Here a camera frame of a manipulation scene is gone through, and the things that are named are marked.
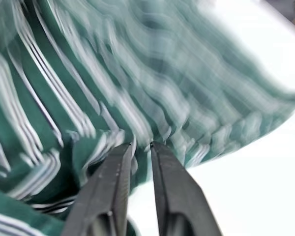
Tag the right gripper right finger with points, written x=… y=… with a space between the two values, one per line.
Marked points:
x=179 y=196

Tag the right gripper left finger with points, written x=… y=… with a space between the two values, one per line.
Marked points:
x=105 y=191

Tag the green white striped T-shirt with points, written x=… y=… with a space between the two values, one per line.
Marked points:
x=93 y=73

